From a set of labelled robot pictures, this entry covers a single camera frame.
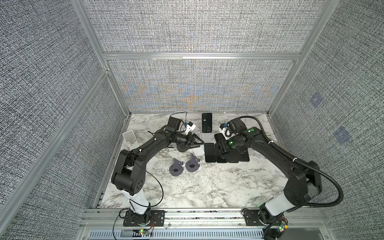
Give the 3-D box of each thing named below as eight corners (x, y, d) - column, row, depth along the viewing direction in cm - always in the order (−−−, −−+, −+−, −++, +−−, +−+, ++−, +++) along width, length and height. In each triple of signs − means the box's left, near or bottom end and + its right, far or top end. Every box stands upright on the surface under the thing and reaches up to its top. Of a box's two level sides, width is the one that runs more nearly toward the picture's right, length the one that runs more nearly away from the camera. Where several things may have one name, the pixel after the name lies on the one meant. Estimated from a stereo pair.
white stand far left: (130, 150, 101) (125, 141, 92) (128, 143, 104) (122, 133, 96) (139, 146, 103) (134, 137, 94) (136, 139, 106) (131, 129, 98)
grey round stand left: (169, 174, 90) (168, 170, 86) (174, 162, 95) (173, 157, 91) (180, 178, 89) (179, 174, 84) (185, 165, 94) (184, 161, 89)
